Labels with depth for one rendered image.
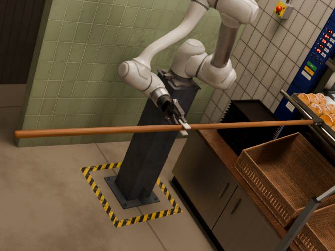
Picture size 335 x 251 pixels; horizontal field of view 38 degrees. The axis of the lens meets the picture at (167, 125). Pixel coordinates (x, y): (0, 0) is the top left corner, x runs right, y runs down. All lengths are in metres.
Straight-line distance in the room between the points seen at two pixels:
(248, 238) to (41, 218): 1.33
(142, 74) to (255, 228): 1.34
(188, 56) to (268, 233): 1.18
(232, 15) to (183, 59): 0.60
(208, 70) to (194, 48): 0.17
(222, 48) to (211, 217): 1.31
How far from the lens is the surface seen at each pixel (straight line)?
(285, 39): 3.69
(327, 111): 3.11
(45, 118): 3.62
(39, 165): 3.63
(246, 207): 3.23
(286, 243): 2.96
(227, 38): 2.66
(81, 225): 3.31
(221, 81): 2.93
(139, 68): 2.34
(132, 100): 3.83
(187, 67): 2.98
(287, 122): 2.76
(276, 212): 3.12
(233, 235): 3.36
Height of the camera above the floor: 2.39
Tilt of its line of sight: 32 degrees down
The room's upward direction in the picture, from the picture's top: 24 degrees clockwise
